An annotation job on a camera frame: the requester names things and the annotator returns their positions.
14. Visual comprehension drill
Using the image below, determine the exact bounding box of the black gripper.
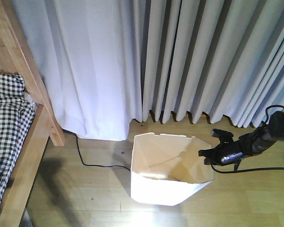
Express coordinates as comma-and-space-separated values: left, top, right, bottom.
198, 134, 252, 166

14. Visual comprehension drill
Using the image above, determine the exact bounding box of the white trash bin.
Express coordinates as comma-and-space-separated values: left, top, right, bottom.
131, 132, 214, 206

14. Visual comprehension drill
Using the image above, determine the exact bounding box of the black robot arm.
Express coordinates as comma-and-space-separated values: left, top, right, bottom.
198, 111, 284, 169

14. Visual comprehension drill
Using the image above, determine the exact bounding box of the light blue pleated curtain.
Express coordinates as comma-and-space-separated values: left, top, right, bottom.
118, 0, 284, 128

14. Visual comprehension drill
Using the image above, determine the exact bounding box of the white sheer curtain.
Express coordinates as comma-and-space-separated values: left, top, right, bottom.
12, 0, 142, 140

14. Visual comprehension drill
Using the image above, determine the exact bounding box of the grey round rug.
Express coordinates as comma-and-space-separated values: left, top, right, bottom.
19, 208, 33, 227

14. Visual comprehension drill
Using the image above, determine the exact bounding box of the black white checkered bedding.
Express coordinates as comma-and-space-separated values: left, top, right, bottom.
0, 74, 35, 204

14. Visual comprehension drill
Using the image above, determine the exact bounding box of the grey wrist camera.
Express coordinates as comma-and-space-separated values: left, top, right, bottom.
211, 129, 234, 144

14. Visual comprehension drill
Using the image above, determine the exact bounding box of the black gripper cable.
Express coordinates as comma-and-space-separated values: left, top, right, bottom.
211, 163, 284, 174

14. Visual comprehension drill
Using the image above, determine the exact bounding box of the black floor power cable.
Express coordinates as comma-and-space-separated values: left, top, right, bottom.
62, 129, 132, 171

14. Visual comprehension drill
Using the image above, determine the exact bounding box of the wooden bed frame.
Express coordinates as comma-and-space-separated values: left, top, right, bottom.
0, 0, 65, 227

